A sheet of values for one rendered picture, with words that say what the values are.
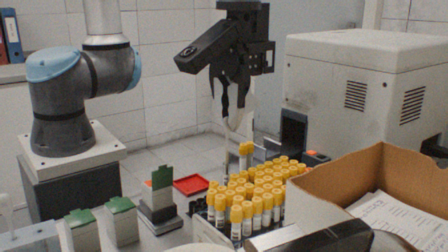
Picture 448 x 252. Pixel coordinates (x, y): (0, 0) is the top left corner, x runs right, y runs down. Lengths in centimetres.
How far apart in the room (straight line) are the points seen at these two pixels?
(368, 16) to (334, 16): 22
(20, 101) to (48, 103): 133
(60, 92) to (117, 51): 17
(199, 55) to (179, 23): 269
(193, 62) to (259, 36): 14
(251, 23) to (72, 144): 52
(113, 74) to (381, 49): 59
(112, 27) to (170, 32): 225
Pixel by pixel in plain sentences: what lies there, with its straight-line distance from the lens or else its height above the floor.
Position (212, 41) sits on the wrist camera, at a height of 120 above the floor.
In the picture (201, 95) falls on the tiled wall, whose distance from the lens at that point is 344.
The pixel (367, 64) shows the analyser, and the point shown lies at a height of 114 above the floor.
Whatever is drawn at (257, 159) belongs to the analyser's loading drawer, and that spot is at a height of 91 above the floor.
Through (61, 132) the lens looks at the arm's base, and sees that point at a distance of 92.
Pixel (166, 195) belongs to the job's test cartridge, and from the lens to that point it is 67.
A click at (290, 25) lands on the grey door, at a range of 260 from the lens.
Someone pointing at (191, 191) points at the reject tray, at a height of 88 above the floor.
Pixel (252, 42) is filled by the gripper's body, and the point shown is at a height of 119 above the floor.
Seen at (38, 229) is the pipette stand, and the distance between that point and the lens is 56.
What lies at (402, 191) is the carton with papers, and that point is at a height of 95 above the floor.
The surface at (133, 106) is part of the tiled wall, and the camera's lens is 313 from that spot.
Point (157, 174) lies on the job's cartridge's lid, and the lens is 63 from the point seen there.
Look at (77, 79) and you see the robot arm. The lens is 90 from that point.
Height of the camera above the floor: 127
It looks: 20 degrees down
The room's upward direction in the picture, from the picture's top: straight up
